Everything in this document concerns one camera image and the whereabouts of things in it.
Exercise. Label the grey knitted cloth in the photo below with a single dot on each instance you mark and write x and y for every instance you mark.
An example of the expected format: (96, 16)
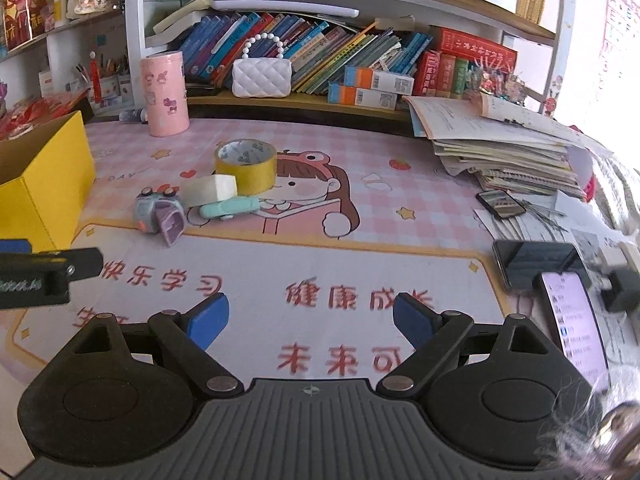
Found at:
(617, 195)

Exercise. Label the large black phone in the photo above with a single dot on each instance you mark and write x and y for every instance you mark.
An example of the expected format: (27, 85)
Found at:
(540, 262)

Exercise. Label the row of colourful books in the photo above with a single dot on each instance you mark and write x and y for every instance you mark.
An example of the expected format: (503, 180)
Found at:
(320, 47)

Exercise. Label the small dark bottle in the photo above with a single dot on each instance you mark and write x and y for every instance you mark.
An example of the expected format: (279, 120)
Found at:
(132, 115)

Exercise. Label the small black phone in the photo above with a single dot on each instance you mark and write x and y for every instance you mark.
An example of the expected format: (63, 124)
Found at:
(500, 203)

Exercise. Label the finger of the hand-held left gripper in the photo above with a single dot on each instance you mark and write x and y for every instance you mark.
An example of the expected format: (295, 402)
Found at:
(15, 246)
(82, 262)

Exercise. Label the thick pale book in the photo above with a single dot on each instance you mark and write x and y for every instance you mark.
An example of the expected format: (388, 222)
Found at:
(180, 17)

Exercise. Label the mint green tube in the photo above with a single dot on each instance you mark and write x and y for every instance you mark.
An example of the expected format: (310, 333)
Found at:
(227, 207)

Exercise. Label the wall poster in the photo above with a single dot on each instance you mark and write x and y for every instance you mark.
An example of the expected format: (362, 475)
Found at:
(620, 30)

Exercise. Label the grey-green toy camera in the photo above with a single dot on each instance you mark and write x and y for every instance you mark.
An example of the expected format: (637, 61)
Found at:
(147, 210)

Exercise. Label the upright thick red books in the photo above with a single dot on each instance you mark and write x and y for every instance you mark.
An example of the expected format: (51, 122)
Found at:
(440, 75)

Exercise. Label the red figure poster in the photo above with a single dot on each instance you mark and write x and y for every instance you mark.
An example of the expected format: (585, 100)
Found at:
(27, 15)

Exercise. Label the thick red dictionary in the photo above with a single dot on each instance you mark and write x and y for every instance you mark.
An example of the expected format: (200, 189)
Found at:
(475, 47)

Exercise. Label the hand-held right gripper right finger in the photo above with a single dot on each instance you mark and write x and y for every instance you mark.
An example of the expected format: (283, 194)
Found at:
(412, 320)

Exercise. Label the stack of papers and notebooks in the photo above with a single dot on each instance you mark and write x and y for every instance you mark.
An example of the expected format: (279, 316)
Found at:
(505, 145)

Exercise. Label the red tassel ornament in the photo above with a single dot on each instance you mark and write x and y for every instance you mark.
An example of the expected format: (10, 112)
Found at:
(94, 80)

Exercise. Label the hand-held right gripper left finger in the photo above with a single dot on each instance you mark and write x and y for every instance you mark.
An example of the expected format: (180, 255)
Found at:
(210, 320)

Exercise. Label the fluffy grey fur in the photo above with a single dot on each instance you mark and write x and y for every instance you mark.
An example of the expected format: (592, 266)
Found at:
(580, 430)

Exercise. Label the colourful paper ornament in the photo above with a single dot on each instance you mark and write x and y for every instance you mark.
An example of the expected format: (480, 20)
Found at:
(497, 82)

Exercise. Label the loose printed paper sheets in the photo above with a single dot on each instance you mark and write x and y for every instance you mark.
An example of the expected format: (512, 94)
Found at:
(545, 227)

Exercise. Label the yellow tape roll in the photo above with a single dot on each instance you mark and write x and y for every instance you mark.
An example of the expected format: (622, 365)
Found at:
(247, 172)

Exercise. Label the orange white carton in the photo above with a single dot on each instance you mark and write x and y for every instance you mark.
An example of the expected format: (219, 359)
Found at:
(380, 80)
(362, 96)

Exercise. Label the printed pink desk mat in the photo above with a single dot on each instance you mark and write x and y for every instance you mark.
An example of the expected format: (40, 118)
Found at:
(350, 260)

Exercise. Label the purple plastic piece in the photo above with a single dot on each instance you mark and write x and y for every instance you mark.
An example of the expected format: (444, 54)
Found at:
(171, 227)

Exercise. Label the phone with lit screen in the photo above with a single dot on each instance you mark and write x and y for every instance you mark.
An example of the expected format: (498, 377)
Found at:
(575, 325)

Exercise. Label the yellow cardboard box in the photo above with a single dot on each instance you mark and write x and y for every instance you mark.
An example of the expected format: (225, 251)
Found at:
(55, 185)

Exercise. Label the white pen holder with pens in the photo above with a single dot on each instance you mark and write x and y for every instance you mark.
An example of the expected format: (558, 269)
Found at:
(120, 87)

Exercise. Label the black power adapter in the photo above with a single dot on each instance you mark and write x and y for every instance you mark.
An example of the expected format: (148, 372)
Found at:
(622, 290)

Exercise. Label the white bookshelf frame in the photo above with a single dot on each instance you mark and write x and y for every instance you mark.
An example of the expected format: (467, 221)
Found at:
(134, 10)

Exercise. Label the pink cartoon cylinder container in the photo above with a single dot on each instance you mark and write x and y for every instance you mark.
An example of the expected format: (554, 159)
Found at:
(164, 95)

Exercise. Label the pile of red paper packets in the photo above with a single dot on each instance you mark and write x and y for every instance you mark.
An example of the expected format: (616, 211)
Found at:
(35, 112)

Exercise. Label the pale yellow eraser block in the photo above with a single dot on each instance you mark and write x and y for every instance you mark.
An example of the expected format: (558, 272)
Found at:
(207, 191)

